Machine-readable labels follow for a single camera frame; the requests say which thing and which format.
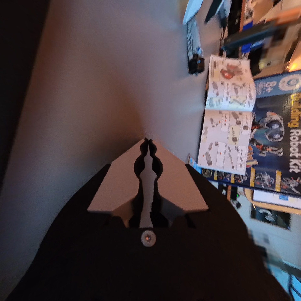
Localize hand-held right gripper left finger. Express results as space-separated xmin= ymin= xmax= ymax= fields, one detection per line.
xmin=87 ymin=139 xmax=148 ymax=228

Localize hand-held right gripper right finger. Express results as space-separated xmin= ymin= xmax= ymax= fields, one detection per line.
xmin=148 ymin=140 xmax=209 ymax=228

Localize grey toy brick assembly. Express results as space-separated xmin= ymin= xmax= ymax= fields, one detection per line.
xmin=186 ymin=22 xmax=205 ymax=75

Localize open instruction booklet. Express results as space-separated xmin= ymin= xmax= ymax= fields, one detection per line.
xmin=198 ymin=55 xmax=257 ymax=176

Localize blue robot kit box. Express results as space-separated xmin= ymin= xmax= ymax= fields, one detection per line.
xmin=188 ymin=70 xmax=301 ymax=197

